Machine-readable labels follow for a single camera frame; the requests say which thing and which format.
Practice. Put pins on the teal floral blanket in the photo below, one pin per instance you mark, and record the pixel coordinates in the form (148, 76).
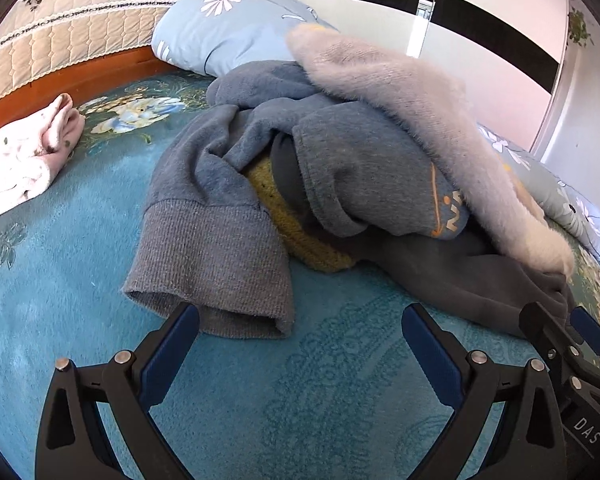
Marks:
(80, 285)

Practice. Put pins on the green plant wall sticker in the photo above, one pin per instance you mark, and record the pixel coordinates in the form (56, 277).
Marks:
(577, 25)

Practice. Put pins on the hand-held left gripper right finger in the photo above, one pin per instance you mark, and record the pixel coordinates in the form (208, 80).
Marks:
(430, 355)

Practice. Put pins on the yellow knitted garment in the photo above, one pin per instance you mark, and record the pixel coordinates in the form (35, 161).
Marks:
(300, 240)

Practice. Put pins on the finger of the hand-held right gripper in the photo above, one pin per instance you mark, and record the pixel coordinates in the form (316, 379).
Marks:
(545, 332)
(592, 332)

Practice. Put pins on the light blue floral pillow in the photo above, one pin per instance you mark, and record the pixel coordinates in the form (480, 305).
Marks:
(570, 200)
(230, 30)

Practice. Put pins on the blue-grey sweatshirt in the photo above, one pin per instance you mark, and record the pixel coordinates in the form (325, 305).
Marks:
(220, 240)

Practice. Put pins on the beige quilted headboard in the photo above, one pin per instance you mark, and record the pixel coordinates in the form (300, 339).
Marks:
(80, 25)

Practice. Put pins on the dark grey garment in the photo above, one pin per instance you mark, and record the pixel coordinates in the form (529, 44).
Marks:
(455, 280)

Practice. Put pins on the fluffy beige sweater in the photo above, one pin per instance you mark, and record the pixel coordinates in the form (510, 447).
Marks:
(405, 90)

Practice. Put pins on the pink cloth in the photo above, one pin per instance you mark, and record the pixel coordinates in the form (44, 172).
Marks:
(15, 170)

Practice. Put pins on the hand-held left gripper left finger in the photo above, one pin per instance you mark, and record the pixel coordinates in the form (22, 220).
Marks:
(172, 355)

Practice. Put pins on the wooden bed frame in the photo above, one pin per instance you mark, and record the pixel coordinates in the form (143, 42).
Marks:
(105, 72)

